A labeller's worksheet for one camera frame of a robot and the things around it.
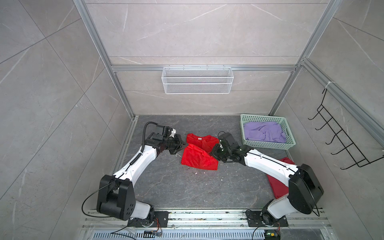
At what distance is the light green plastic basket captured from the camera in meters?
0.99

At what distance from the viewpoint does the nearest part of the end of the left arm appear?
61 centimetres

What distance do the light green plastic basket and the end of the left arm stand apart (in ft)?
1.61
